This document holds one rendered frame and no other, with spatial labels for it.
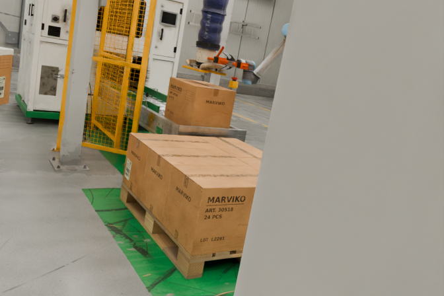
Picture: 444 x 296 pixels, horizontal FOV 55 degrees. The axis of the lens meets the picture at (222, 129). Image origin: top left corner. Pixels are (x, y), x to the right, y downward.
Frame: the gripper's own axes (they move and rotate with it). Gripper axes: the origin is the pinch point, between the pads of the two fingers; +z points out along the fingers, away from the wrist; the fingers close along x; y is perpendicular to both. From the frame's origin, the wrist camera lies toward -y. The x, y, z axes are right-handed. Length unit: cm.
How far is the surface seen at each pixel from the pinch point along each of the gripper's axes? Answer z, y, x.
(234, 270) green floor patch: 49, -133, -119
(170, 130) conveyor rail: 35, 6, -66
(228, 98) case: -11.6, -4.9, -31.9
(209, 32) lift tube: 5.7, 20.0, 22.3
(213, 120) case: 1, -4, -53
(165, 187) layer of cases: 82, -90, -81
